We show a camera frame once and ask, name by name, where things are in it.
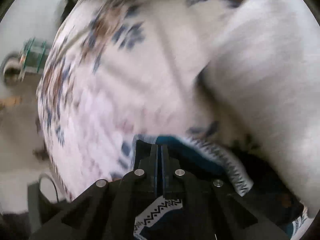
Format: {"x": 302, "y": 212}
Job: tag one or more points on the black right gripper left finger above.
{"x": 146, "y": 159}

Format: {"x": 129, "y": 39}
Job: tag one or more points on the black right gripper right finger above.
{"x": 172, "y": 174}

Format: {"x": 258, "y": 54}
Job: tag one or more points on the striped navy teal knit sweater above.
{"x": 241, "y": 172}

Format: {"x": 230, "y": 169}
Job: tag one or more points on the cream floral fleece blanket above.
{"x": 207, "y": 72}

